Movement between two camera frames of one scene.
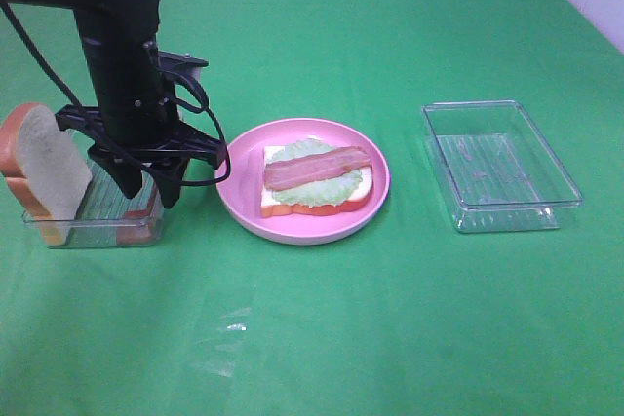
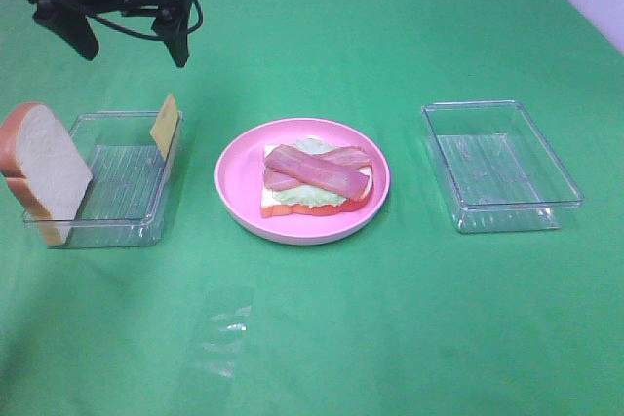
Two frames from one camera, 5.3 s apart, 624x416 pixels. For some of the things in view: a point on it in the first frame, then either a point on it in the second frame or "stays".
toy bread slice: [361, 195] stays
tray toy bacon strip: [133, 229] → [309, 169]
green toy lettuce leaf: [323, 193] stays
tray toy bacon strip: [284, 173] stays
